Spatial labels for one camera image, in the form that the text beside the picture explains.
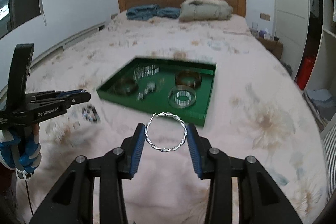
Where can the dark olive bangle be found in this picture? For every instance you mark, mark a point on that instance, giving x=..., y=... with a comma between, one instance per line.
x=126, y=90

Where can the amber resin bangle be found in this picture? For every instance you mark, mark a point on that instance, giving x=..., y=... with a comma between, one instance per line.
x=183, y=83

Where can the white wardrobe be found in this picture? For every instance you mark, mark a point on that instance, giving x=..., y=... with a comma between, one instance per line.
x=291, y=3

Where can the wooden nightstand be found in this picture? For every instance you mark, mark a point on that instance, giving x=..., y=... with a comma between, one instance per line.
x=273, y=48

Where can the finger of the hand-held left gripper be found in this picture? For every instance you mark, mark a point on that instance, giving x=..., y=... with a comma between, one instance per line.
x=69, y=93
x=76, y=100

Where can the large blue folded blanket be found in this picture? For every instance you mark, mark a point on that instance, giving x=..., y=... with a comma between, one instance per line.
x=141, y=12

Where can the beige fur-trimmed down jacket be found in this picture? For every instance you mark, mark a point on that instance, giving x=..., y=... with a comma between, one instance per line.
x=204, y=10

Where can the red box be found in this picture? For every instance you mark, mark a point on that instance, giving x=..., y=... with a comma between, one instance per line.
x=305, y=73

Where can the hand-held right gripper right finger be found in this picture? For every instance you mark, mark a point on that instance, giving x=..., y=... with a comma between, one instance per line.
x=193, y=150

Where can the white slatted radiator cover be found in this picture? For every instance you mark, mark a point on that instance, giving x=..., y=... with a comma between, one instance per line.
x=65, y=40

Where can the person's left hand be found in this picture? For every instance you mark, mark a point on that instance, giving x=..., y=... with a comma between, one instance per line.
x=29, y=150

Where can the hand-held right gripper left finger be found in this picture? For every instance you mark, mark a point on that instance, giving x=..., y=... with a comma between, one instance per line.
x=137, y=150

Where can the brown wall switch panel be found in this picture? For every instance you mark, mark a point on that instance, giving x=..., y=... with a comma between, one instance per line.
x=113, y=16
x=265, y=16

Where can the small blue folded cloth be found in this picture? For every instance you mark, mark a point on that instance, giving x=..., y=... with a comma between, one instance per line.
x=169, y=12

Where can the large thin silver bangle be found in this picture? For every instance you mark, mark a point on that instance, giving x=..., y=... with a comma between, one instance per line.
x=181, y=106

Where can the clear glass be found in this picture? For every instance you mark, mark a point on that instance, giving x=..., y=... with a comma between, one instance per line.
x=255, y=28

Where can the blue tissue box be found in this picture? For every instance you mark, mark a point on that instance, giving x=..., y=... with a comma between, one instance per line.
x=265, y=34

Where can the folded light blue clothes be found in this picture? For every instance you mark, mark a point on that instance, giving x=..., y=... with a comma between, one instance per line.
x=319, y=103

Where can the green rectangular tray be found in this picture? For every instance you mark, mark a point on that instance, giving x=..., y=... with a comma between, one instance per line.
x=204, y=98

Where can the person's left forearm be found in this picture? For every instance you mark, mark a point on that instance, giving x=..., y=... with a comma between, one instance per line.
x=6, y=192

